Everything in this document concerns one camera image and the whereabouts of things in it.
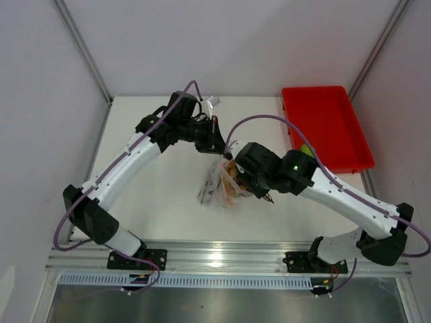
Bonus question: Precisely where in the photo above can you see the red plastic bin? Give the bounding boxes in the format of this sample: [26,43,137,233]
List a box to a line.
[281,85,375,174]

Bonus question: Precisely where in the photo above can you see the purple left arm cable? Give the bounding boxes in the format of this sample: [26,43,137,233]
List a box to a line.
[53,79,203,299]

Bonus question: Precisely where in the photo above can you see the brown longan fruit bunch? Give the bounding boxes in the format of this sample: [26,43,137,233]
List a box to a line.
[221,161,255,207]

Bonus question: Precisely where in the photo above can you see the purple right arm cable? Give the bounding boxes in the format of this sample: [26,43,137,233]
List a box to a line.
[224,115,431,299]

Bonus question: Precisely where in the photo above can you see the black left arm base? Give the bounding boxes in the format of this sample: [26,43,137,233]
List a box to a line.
[106,249,168,271]

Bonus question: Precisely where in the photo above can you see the aluminium front rail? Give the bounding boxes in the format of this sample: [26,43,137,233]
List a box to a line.
[46,238,411,277]

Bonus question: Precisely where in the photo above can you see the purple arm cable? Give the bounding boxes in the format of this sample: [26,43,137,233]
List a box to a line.
[224,115,431,299]
[53,79,203,299]

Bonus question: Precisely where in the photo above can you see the green custard apple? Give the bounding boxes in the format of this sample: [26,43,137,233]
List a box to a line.
[300,144,314,158]

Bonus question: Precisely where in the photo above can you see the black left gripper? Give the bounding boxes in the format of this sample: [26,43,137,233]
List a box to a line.
[178,115,226,155]

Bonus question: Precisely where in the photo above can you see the white slotted cable duct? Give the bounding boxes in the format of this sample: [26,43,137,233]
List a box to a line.
[59,272,313,290]

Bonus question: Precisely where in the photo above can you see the aluminium corner post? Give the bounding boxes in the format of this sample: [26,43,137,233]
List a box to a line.
[51,0,113,105]
[347,0,413,102]

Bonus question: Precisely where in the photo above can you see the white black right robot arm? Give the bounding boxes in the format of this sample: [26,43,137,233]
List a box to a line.
[228,141,413,272]

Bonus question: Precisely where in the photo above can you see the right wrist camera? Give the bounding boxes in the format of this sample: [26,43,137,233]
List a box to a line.
[224,140,247,160]

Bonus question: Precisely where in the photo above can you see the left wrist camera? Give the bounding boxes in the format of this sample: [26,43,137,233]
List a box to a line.
[201,96,220,118]

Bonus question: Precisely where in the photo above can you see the aluminium corner post left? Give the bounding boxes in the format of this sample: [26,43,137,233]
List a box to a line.
[51,0,113,105]

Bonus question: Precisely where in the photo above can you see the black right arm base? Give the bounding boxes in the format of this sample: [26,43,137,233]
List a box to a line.
[282,251,348,274]

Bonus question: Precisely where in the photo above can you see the clear pink-dotted zip bag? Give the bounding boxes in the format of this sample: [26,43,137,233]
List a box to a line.
[197,157,244,208]

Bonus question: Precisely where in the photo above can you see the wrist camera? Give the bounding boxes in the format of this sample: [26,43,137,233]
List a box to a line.
[201,96,220,118]
[224,140,247,160]

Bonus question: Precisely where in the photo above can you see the aluminium corner post right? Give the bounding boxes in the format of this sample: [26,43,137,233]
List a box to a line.
[347,0,413,102]

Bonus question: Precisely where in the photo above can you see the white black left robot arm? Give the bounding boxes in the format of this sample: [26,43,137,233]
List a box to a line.
[63,91,225,269]

